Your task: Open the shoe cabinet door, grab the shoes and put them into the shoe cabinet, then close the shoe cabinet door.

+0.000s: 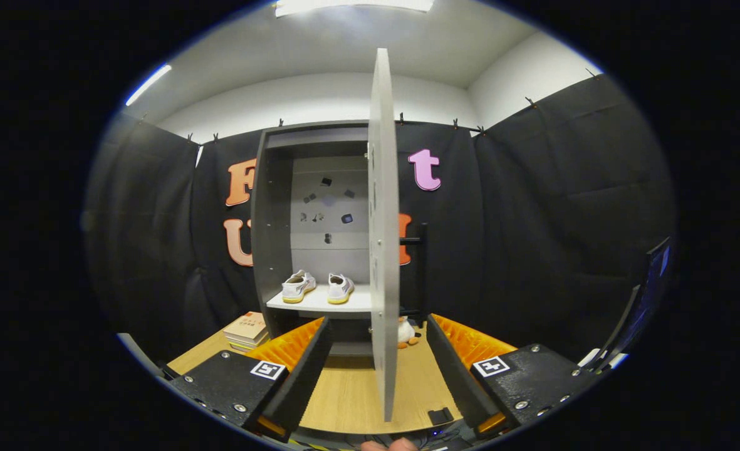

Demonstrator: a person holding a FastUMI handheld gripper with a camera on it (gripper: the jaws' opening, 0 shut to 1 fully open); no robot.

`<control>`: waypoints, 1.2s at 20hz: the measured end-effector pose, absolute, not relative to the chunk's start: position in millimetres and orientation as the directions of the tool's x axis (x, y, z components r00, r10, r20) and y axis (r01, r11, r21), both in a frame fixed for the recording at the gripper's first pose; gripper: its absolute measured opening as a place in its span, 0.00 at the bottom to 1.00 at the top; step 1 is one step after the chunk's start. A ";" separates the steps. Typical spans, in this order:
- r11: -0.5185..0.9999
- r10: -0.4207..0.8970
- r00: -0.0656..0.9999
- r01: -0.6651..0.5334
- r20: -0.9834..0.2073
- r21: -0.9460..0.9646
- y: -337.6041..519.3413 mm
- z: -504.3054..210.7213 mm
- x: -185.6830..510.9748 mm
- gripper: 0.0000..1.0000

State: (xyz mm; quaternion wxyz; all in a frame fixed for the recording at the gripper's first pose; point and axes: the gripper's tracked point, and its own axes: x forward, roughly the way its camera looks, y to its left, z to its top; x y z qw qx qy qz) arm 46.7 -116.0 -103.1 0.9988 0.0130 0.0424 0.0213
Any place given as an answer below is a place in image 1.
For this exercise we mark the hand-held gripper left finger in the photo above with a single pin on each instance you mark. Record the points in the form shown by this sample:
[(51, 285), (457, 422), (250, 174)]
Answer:
[(307, 369)]

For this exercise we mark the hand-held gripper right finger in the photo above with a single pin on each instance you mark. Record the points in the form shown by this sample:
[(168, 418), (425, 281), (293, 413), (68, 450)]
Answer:
[(454, 376)]

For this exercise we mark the white canvas shoe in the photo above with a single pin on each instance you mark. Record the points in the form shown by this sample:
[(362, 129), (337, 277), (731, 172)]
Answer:
[(297, 288), (339, 289)]

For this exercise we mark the grey shoe cabinet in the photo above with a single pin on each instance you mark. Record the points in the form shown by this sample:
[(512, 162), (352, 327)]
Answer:
[(272, 219)]

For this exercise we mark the beige shoe cabinet door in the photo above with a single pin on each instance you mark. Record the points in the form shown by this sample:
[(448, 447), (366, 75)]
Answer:
[(383, 219)]

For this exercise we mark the white cabinet shelf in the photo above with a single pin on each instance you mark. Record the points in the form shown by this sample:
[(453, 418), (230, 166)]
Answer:
[(316, 304)]

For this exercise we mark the small black block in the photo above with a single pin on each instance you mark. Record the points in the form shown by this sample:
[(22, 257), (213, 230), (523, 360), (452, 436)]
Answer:
[(440, 416)]

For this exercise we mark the penguin plush toy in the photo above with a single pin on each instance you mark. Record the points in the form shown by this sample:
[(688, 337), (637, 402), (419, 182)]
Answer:
[(406, 333)]

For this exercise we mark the stack of books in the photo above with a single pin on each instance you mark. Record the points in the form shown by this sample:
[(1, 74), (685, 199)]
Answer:
[(247, 329)]

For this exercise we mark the white flat object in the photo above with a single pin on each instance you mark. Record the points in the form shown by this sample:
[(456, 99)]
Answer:
[(595, 358)]

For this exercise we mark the black backdrop cloth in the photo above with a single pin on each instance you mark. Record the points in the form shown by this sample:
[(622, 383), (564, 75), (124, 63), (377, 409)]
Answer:
[(532, 219)]

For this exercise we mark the row of black cloth clips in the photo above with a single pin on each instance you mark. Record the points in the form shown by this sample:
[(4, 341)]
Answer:
[(401, 118)]

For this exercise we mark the long ceiling light strip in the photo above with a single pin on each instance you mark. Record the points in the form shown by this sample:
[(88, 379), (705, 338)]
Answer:
[(148, 84)]

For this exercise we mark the rectangular ceiling light panel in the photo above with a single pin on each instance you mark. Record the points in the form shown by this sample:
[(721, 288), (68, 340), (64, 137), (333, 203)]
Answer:
[(351, 6)]

